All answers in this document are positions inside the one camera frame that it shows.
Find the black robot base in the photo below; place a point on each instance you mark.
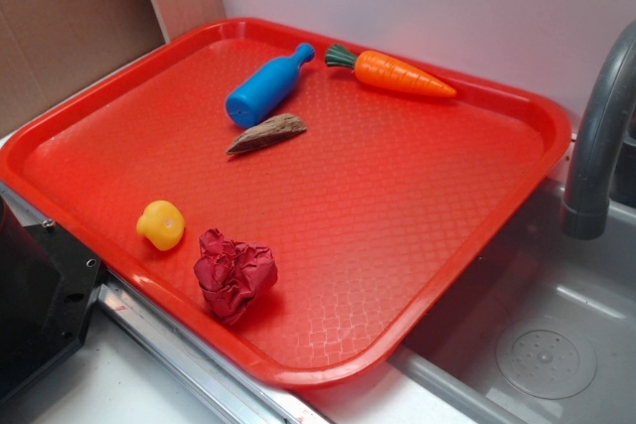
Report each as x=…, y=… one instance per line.
x=49, y=283

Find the yellow toy duck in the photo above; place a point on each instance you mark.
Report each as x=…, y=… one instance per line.
x=162, y=224

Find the orange toy carrot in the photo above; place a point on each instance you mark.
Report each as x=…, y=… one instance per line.
x=380, y=70

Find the grey toy sink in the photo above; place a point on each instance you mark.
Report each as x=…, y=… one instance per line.
x=540, y=328

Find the brown wood piece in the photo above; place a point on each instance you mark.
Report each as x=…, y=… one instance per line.
x=271, y=131

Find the brown cardboard panel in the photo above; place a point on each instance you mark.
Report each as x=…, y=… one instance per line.
x=52, y=49

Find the red plastic tray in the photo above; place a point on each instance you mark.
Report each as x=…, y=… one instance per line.
x=371, y=214

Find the grey toy faucet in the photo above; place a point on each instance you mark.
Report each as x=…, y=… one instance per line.
x=602, y=167

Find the blue toy bottle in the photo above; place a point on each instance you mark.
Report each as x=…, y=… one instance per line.
x=250, y=103

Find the crumpled red paper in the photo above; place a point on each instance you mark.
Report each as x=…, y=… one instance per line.
x=231, y=274

